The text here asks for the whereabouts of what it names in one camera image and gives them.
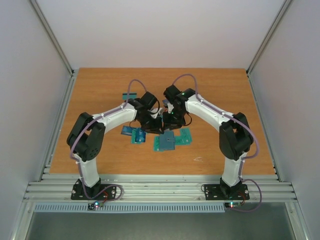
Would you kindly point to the controller board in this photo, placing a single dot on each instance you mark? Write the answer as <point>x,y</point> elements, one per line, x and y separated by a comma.
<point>95,205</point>
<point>233,204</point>

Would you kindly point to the left controller board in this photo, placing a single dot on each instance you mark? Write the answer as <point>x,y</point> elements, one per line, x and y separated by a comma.
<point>95,205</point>

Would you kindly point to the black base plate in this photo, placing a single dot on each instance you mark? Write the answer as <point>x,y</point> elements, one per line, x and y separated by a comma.
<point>225,193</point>
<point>105,192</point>

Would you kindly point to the teal card with signature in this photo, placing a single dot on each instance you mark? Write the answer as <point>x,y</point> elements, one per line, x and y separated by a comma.
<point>156,144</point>

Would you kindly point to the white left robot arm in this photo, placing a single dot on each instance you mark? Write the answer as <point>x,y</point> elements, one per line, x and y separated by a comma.
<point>87,135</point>

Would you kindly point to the grey slotted cable duct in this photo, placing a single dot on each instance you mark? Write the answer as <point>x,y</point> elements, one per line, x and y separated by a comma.
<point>130,208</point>

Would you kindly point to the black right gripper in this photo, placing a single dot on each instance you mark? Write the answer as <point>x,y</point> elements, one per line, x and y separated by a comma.
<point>172,125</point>

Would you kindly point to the teal card black stripe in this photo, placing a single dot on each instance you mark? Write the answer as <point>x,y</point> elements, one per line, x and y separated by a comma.
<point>130,95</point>

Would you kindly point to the right controller board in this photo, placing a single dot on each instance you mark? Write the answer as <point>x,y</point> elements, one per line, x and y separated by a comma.
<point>233,204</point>

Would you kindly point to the blue card near centre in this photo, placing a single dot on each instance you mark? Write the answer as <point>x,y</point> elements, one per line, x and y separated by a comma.
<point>140,135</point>

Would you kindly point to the teal card under pile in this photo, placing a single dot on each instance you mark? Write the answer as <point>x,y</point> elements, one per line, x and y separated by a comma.
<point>133,136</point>

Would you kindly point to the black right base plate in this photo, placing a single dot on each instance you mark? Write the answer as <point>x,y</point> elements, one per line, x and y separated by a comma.
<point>225,193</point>

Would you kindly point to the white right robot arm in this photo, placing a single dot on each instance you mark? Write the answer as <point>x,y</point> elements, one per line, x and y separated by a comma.
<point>235,137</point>

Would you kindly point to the dark blue card left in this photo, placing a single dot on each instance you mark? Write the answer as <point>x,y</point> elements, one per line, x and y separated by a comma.
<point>126,130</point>

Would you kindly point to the teal leather card holder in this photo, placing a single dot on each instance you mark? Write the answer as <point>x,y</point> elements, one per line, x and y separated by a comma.
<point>167,141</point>

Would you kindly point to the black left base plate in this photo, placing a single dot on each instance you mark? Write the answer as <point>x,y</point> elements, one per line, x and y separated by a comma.
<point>105,192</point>

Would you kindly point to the teal card right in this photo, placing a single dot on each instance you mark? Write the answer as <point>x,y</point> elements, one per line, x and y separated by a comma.
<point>184,138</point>

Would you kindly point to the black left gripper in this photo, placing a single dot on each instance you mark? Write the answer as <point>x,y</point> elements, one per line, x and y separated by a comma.
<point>155,129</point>

